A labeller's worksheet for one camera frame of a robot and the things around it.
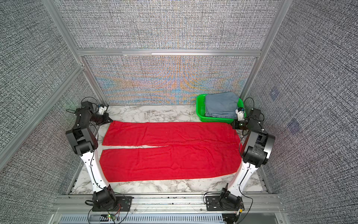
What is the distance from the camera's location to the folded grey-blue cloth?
1.02 m

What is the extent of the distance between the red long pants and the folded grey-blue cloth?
7 cm

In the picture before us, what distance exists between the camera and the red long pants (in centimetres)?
87
